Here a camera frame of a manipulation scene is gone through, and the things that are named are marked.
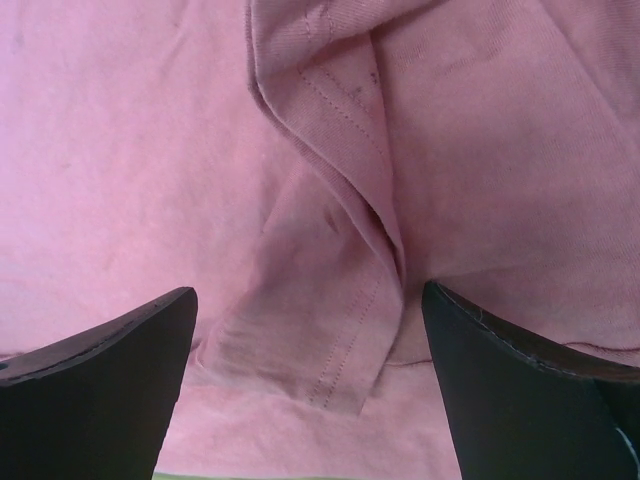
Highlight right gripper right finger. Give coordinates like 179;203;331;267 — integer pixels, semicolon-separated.
422;283;639;480

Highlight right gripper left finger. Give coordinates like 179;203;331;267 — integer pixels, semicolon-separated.
1;287;198;480

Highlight red t-shirt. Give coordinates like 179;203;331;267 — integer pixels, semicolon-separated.
1;1;639;479

